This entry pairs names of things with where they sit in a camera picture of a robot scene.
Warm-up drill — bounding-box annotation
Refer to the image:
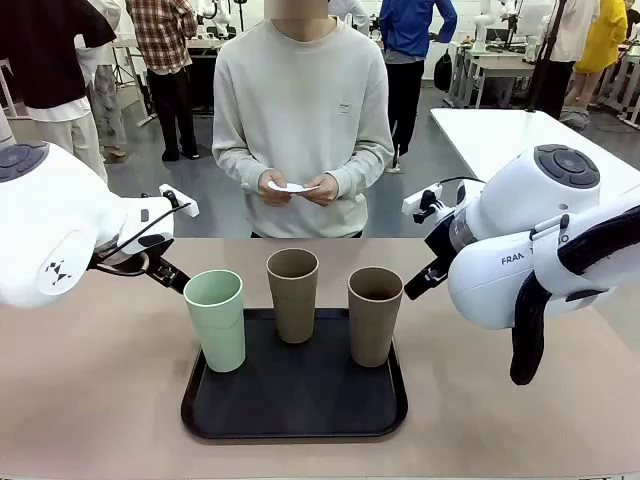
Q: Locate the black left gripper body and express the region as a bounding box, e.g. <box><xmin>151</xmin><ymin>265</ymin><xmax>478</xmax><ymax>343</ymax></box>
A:
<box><xmin>97</xmin><ymin>244</ymin><xmax>166</xmax><ymax>276</ymax></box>

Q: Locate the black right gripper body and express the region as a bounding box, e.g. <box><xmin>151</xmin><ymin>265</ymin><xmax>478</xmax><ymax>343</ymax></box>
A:
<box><xmin>425</xmin><ymin>214</ymin><xmax>459</xmax><ymax>264</ymax></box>

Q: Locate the brown tall cup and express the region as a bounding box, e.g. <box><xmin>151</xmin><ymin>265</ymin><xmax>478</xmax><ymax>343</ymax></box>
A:
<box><xmin>347</xmin><ymin>266</ymin><xmax>404</xmax><ymax>369</ymax></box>
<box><xmin>265</xmin><ymin>248</ymin><xmax>320</xmax><ymax>345</ymax></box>

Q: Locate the pale green tall cup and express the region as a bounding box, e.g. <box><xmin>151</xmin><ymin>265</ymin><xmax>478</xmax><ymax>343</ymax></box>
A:
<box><xmin>183</xmin><ymin>269</ymin><xmax>247</xmax><ymax>374</ymax></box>

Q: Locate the white paper doily coaster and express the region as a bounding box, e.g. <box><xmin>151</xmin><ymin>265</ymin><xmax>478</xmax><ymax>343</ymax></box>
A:
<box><xmin>267</xmin><ymin>180</ymin><xmax>321</xmax><ymax>194</ymax></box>

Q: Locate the person's left forearm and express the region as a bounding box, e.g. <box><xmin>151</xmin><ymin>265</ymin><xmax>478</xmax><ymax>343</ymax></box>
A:
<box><xmin>327</xmin><ymin>142</ymin><xmax>396</xmax><ymax>191</ymax></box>

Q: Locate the person's right forearm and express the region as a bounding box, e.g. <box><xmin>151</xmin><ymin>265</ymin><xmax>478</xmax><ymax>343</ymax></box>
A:
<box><xmin>212</xmin><ymin>142</ymin><xmax>274</xmax><ymax>194</ymax></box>

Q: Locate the person's left hand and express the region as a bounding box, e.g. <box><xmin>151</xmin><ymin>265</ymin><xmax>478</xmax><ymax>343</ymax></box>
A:
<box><xmin>305</xmin><ymin>173</ymin><xmax>341</xmax><ymax>208</ymax></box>

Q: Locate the person's right hand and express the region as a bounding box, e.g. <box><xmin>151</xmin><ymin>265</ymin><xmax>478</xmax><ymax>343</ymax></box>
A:
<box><xmin>258</xmin><ymin>169</ymin><xmax>294</xmax><ymax>207</ymax></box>

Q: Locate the white background table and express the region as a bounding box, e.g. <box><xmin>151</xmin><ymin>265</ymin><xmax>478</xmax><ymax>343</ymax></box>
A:
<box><xmin>429</xmin><ymin>107</ymin><xmax>640</xmax><ymax>201</ymax></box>

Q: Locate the bystander in patterned skirt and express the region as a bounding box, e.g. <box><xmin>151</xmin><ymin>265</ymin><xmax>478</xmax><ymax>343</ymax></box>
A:
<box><xmin>74</xmin><ymin>0</ymin><xmax>130</xmax><ymax>164</ymax></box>

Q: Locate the black plastic tray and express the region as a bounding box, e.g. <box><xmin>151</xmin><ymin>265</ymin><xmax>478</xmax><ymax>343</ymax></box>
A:
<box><xmin>180</xmin><ymin>307</ymin><xmax>410</xmax><ymax>441</ymax></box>

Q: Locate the black hanging bag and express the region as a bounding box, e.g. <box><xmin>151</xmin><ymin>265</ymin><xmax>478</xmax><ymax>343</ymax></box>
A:
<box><xmin>433</xmin><ymin>48</ymin><xmax>454</xmax><ymax>93</ymax></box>

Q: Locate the grey cloth bundle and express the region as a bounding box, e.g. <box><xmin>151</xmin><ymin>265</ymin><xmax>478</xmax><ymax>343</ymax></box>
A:
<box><xmin>559</xmin><ymin>104</ymin><xmax>591</xmax><ymax>132</ymax></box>

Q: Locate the grey background desk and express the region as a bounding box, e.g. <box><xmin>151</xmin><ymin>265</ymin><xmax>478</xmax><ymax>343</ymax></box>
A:
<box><xmin>447</xmin><ymin>42</ymin><xmax>539</xmax><ymax>109</ymax></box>

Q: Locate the person in grey sweatshirt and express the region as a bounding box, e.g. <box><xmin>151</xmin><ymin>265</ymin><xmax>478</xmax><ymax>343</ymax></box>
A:
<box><xmin>212</xmin><ymin>17</ymin><xmax>396</xmax><ymax>239</ymax></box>

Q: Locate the bystander in blue shirt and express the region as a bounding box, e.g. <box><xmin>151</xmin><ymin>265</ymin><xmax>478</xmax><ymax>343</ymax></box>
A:
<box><xmin>378</xmin><ymin>0</ymin><xmax>459</xmax><ymax>174</ymax></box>

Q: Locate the bystander in black shirt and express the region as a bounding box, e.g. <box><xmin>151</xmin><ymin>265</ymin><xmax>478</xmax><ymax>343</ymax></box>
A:
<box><xmin>0</xmin><ymin>0</ymin><xmax>119</xmax><ymax>184</ymax></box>

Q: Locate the bystander in plaid shirt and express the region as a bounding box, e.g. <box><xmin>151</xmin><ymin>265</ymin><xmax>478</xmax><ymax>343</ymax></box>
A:
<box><xmin>124</xmin><ymin>0</ymin><xmax>201</xmax><ymax>162</ymax></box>

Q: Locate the bystander in white shirt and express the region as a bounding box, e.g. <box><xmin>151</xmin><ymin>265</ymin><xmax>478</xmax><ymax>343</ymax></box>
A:
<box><xmin>327</xmin><ymin>0</ymin><xmax>371</xmax><ymax>36</ymax></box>

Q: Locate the bystander in cream jacket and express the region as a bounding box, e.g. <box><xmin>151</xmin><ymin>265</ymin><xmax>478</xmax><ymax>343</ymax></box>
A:
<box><xmin>529</xmin><ymin>0</ymin><xmax>601</xmax><ymax>120</ymax></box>

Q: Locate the bystander in yellow dress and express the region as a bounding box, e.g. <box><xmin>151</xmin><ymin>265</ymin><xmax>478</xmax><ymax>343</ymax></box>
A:
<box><xmin>567</xmin><ymin>0</ymin><xmax>629</xmax><ymax>109</ymax></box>

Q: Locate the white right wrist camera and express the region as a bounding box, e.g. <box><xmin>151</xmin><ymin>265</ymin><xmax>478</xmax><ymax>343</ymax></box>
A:
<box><xmin>402</xmin><ymin>183</ymin><xmax>444</xmax><ymax>224</ymax></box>

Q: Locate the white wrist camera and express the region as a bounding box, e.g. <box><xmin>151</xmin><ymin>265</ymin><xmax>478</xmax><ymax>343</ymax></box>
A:
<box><xmin>402</xmin><ymin>183</ymin><xmax>444</xmax><ymax>224</ymax></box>
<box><xmin>158</xmin><ymin>183</ymin><xmax>199</xmax><ymax>219</ymax></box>

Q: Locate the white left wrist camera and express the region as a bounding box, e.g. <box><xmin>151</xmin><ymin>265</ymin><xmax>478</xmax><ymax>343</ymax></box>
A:
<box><xmin>158</xmin><ymin>183</ymin><xmax>199</xmax><ymax>219</ymax></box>

